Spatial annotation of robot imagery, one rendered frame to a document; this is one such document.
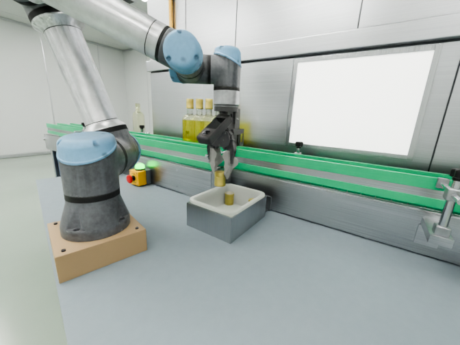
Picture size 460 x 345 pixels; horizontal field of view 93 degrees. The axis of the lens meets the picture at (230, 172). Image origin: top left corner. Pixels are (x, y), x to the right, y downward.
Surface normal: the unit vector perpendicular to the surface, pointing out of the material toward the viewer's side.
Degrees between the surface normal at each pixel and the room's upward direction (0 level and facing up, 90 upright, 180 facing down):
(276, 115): 90
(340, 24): 90
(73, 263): 90
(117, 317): 0
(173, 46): 90
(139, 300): 0
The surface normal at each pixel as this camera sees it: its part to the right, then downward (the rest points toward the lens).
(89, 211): 0.32, -0.06
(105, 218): 0.73, -0.11
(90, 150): 0.59, 0.18
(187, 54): 0.04, 0.24
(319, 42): -0.57, 0.19
